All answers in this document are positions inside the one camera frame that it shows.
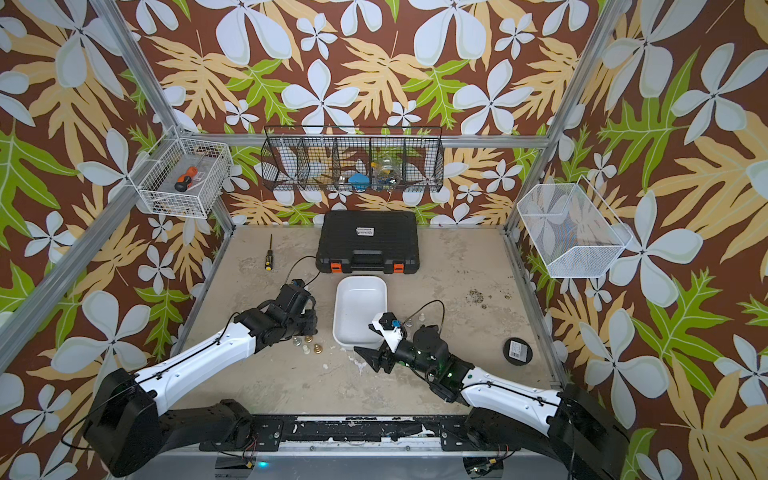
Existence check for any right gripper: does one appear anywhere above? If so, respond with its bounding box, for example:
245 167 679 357
355 323 440 379

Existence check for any white storage box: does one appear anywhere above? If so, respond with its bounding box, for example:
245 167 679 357
332 275 388 350

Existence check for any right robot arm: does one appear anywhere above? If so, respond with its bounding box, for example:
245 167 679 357
354 317 630 479

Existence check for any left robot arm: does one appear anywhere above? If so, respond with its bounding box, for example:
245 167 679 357
82 279 317 477

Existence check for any yellow black screwdriver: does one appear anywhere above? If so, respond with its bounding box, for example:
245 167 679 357
264 236 274 271

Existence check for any black tool case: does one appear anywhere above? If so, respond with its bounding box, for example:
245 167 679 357
315 210 420 274

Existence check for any black round puck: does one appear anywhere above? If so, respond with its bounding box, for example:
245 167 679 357
502 337 533 366

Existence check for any blue object in basket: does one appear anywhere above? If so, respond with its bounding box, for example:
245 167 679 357
348 173 370 192

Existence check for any clear bottle in basket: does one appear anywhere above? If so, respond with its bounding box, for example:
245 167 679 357
371 157 402 191

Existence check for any orange black tool in basket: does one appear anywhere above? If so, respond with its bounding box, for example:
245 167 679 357
174 167 198 193

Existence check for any white mesh basket right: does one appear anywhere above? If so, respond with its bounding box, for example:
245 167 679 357
517 177 633 279

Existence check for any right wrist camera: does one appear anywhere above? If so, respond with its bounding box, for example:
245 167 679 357
369 312 405 353

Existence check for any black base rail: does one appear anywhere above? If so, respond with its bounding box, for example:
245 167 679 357
200 414 521 457

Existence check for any black wire basket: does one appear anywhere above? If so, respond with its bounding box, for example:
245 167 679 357
258 126 445 193

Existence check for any white wire basket left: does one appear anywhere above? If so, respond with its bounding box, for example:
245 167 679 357
134 128 233 219

